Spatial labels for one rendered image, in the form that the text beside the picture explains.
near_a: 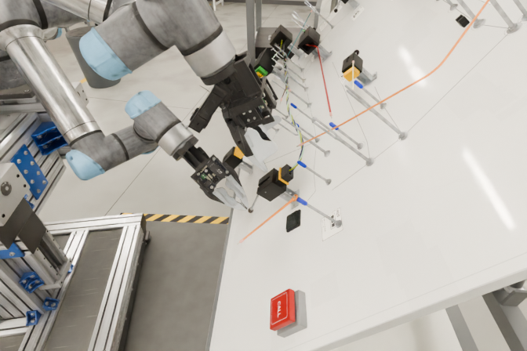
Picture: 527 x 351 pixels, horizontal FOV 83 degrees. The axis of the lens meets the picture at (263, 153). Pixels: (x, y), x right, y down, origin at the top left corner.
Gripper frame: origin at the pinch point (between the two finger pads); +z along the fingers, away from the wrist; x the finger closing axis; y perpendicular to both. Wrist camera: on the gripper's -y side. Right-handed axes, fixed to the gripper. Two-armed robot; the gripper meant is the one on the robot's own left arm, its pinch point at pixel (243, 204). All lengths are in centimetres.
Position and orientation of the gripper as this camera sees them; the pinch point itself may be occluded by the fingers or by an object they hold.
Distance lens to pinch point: 74.5
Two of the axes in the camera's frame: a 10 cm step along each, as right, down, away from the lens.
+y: 1.6, -0.4, -9.9
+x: 7.0, -7.0, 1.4
